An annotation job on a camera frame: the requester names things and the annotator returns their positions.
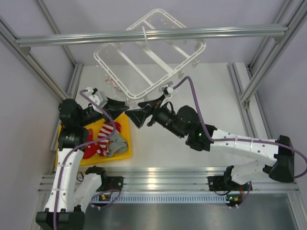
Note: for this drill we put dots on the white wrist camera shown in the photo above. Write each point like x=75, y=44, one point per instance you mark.
x=168, y=91
x=97, y=95

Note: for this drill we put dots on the grey sock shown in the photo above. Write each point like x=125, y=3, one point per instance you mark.
x=117, y=144

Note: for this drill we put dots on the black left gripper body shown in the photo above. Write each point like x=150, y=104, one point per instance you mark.
x=88, y=118

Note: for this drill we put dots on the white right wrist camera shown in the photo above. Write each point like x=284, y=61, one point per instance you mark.
x=168, y=91

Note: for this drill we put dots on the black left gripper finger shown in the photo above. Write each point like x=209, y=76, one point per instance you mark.
x=114, y=114
x=116, y=106

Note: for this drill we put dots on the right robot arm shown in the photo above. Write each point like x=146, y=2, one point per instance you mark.
x=273, y=158

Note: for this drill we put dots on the white translucent sock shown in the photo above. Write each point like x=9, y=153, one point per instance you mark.
x=117, y=92

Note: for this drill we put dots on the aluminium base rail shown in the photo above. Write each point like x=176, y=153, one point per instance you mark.
x=190, y=180

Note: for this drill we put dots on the aluminium top crossbar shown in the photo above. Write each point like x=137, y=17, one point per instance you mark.
x=150, y=35

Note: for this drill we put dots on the white plastic clip hanger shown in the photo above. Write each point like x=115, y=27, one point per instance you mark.
x=137, y=68

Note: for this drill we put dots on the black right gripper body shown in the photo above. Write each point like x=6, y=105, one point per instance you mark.
x=166, y=118

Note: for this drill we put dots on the red white striped sock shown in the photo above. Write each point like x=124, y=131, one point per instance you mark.
x=100, y=147

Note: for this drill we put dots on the yellow plastic bin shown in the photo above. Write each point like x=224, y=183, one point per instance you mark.
x=72, y=136

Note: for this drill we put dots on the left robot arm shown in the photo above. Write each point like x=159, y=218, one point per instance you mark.
x=66, y=206

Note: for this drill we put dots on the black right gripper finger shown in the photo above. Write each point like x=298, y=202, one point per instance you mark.
x=138, y=116
x=151, y=103

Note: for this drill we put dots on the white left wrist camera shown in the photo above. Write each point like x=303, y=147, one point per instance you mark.
x=97, y=95

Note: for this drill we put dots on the slotted cable duct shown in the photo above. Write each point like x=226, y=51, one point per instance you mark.
x=199, y=198

